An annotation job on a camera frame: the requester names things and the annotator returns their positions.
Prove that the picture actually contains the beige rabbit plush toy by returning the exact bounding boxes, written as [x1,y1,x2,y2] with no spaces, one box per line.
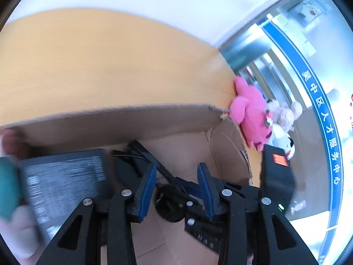
[267,99,303,133]

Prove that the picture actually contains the black sunglasses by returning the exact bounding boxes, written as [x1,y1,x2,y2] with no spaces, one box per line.
[111,139,202,223]

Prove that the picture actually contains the pig plush toy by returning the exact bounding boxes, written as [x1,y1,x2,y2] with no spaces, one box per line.
[1,129,44,264]

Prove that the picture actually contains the white dog plush toy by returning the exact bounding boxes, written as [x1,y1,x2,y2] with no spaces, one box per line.
[270,123,295,160]

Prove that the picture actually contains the brown cardboard box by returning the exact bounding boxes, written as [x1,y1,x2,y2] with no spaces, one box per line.
[0,103,254,265]

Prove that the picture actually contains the pink bear plush toy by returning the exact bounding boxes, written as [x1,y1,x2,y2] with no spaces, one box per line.
[230,76,273,151]

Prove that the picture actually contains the black product box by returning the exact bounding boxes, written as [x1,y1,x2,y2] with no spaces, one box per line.
[20,149,112,243]

